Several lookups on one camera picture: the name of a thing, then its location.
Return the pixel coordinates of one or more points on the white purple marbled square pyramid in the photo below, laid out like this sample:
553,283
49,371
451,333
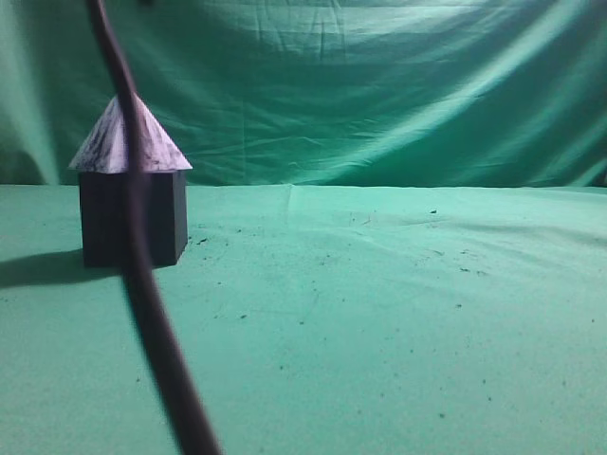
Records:
105,151

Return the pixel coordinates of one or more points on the green backdrop cloth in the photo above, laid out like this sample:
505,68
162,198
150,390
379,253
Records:
375,93

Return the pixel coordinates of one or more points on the green table cloth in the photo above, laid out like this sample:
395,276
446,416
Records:
320,320

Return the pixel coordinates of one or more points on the dark purple cube block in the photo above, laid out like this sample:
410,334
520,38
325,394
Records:
103,219

